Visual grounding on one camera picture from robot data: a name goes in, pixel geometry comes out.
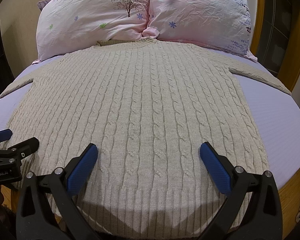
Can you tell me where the pink floral right pillow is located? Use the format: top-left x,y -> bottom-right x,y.
142,0 -> 256,60

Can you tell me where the wooden bed frame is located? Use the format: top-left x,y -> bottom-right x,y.
248,0 -> 300,237

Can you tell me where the lavender bed sheet mattress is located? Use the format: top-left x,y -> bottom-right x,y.
0,49 -> 300,189

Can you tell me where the pink floral left pillow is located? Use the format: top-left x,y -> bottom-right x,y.
36,0 -> 149,62

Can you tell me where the beige cable knit sweater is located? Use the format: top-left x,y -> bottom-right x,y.
1,38 -> 288,239

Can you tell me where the pink floral pillow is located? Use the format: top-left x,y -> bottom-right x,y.
36,0 -> 149,62
142,0 -> 256,60

